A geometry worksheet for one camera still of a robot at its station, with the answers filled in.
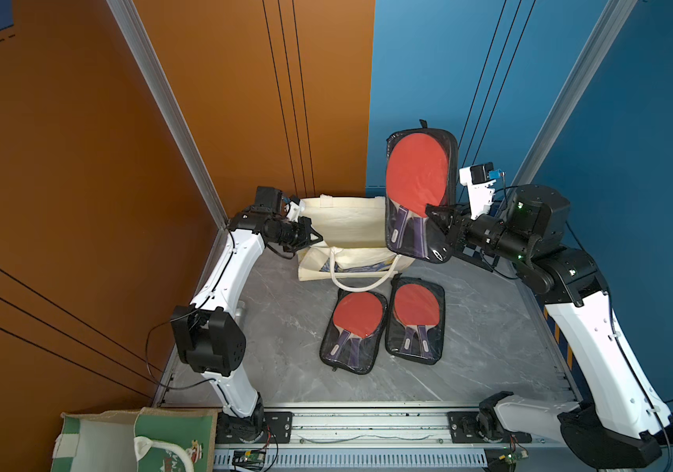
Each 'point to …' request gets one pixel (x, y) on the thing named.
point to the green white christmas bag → (140, 440)
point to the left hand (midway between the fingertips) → (323, 233)
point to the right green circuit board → (511, 458)
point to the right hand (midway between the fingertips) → (432, 207)
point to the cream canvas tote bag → (353, 250)
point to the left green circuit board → (248, 459)
